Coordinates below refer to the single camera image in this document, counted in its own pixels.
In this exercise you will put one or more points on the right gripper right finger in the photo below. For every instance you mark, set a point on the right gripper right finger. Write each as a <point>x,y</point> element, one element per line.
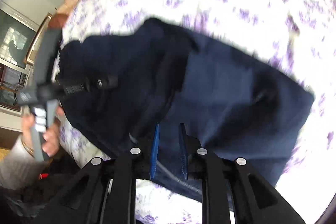
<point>232,187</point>

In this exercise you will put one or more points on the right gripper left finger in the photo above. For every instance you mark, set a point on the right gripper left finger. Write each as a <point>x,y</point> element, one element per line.
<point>104,191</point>

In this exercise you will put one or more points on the navy blue pants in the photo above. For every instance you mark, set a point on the navy blue pants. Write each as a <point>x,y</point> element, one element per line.
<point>236,105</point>

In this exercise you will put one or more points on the grey sleeved left forearm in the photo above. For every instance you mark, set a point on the grey sleeved left forearm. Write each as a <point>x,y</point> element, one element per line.
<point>18,168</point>

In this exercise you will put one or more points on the person's left hand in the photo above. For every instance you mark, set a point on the person's left hand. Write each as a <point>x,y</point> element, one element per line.
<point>51,136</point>

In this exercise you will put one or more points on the wooden headboard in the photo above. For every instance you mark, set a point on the wooden headboard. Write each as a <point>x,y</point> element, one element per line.
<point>35,44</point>

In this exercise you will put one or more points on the brown pillow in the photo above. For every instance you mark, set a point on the brown pillow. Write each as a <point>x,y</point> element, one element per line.
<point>60,17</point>

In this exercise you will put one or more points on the dark clothes pile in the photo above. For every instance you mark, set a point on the dark clothes pile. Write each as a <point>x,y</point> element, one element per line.
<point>26,200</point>

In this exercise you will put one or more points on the floral purple bed sheet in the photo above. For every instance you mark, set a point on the floral purple bed sheet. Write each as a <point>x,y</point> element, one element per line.
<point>295,36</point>

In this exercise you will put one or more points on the framed wall picture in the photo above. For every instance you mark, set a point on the framed wall picture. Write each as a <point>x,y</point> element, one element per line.
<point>15,40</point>

